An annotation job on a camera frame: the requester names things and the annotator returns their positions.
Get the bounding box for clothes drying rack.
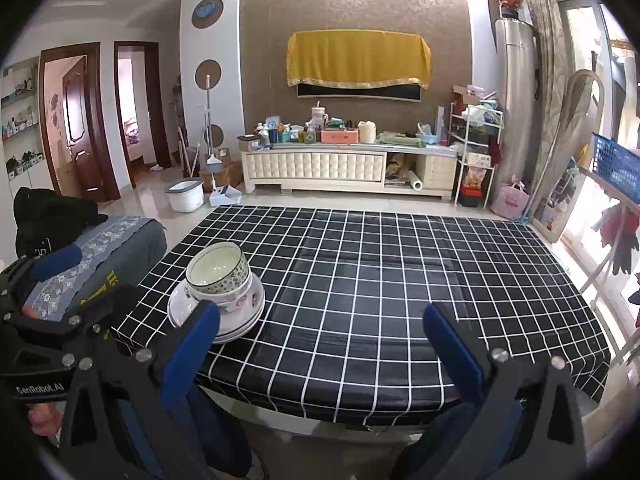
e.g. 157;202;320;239
575;165;640;366

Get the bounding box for white metal shelf rack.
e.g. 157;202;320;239
446;100;503;208

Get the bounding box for white mop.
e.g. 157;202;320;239
200;75;223;166

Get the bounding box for white dustpan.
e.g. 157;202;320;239
209;185;242;207

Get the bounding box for silver tower air conditioner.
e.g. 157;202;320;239
494;16;541;211

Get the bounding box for red hanging clothes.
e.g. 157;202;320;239
597;205;640;276

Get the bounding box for blue round wall plate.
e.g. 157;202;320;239
191;0;224;29

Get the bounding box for patterned beige curtain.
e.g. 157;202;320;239
520;0;568;221

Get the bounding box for white mop bucket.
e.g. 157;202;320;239
165;178;206;213

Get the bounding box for plain white plate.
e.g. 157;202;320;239
175;317;263;345

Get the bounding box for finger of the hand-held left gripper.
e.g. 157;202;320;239
0;245;83;311
10;284;142;358

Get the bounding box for small white floral plate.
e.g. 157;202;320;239
167;282;264;333

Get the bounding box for person's left hand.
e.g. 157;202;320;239
25;402;66;441

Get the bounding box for brown wooden door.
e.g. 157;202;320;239
39;42;121;203

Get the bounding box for white wall shelf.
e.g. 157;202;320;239
0;57;46;181

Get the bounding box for black cloth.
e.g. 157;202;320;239
12;186;108;261

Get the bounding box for grey embroidered chair cover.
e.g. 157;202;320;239
17;215;168;326

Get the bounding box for arched standing mirror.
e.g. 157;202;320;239
530;69;606;243

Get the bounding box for pink gift bag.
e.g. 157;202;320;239
491;180;531;220

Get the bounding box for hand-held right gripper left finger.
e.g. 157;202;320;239
57;300;222;480

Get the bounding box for yellow cloth cover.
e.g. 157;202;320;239
286;30;432;92

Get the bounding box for blue plastic basket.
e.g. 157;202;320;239
590;132;640;190

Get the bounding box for pink storage box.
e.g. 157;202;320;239
321;128;360;145

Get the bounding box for black white checked tablecloth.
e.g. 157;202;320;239
109;204;613;428

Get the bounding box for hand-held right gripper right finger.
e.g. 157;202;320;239
422;302;589;480

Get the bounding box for cream tufted television cabinet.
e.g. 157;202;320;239
240;141;458;203

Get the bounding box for white bowl with red pattern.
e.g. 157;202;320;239
185;280;266;319

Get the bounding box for cardboard box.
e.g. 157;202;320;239
200;157;244;193

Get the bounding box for speckled floral ceramic bowl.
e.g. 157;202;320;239
186;241;249;296

